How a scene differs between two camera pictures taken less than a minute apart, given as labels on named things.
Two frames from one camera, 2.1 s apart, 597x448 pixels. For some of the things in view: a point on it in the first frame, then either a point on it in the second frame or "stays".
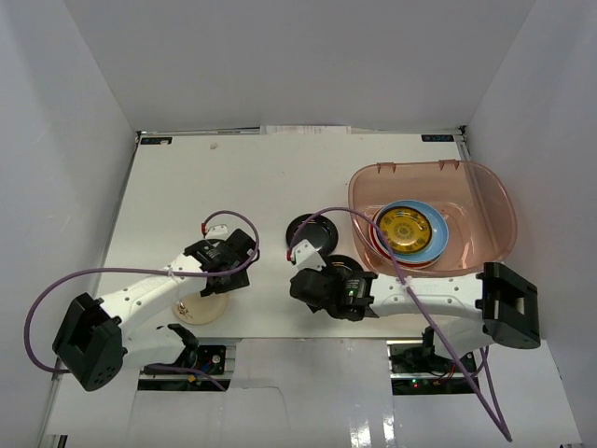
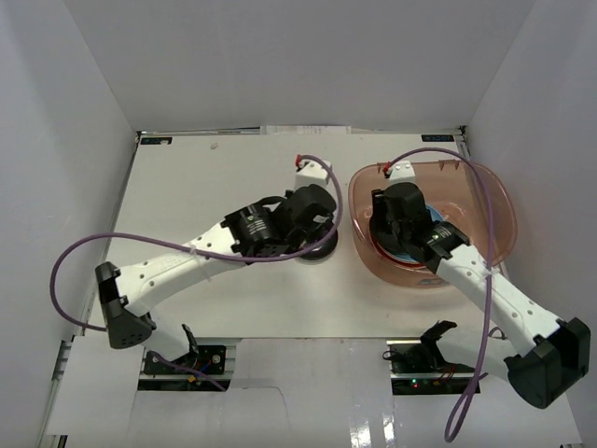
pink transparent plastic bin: x=476 y=199 stays
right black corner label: x=437 y=138 stays
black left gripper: x=241 y=244 to x=319 y=249
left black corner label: x=154 y=140 stays
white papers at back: x=306 y=130 stays
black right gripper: x=326 y=273 to x=380 y=208
